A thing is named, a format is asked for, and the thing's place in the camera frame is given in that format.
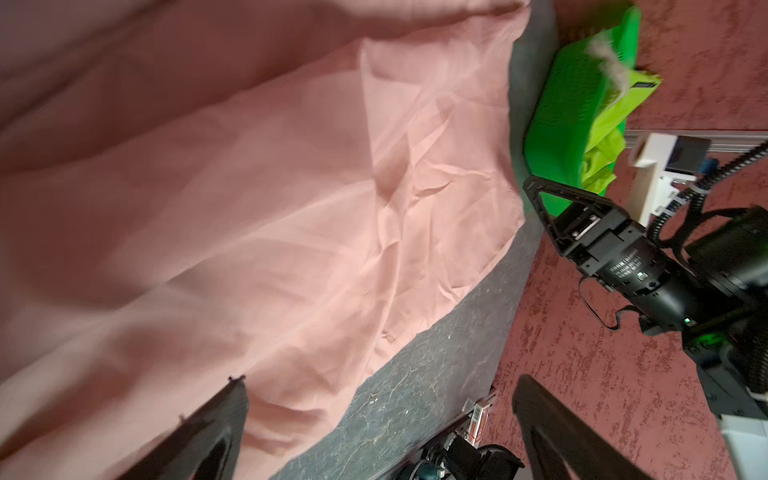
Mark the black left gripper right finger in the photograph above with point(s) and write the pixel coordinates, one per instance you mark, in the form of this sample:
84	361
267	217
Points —
558	444

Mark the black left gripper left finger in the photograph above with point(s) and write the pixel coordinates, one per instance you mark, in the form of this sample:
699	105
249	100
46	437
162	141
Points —
206	445

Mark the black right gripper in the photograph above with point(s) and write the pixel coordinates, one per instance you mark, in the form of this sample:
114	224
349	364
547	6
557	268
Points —
606	244

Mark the pink shorts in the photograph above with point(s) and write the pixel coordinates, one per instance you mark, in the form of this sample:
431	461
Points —
285	191

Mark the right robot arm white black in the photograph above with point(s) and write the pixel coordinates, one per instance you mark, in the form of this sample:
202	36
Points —
708	282

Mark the lime green shorts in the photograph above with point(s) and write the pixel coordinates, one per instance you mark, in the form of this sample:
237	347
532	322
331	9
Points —
606	138

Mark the red card packet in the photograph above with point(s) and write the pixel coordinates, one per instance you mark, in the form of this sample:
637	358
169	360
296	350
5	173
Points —
478	418

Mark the teal alarm clock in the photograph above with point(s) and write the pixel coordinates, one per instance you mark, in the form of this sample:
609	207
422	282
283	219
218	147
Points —
453	457

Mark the green plastic basket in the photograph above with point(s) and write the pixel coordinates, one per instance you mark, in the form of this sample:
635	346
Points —
576	89

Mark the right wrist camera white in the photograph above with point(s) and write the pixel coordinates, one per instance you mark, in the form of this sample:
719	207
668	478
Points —
661	161

